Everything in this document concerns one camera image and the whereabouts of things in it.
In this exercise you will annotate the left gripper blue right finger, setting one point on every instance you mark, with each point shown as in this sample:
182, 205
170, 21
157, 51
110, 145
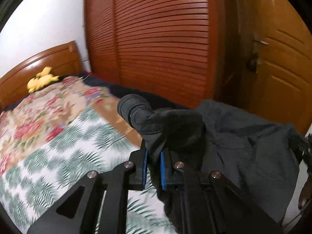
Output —
170, 175

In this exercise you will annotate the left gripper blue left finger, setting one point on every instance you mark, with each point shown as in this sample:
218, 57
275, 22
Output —
137, 179

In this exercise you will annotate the black zip jacket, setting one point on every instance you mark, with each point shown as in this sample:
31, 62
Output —
238, 171

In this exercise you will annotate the floral and fern bedspread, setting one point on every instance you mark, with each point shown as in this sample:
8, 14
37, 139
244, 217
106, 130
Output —
52, 138

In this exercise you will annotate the louvered wooden wardrobe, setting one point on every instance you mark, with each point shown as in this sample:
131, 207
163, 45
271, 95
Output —
182, 50

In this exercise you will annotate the yellow plush toy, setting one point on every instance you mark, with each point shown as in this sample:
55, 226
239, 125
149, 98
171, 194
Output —
41, 80

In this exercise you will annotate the wooden bed headboard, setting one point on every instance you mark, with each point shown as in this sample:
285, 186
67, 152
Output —
63, 59

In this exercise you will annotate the orange wooden room door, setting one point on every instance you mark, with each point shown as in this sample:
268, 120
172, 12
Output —
281, 90

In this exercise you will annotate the metal door handle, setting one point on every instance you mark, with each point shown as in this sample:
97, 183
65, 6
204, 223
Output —
253, 62

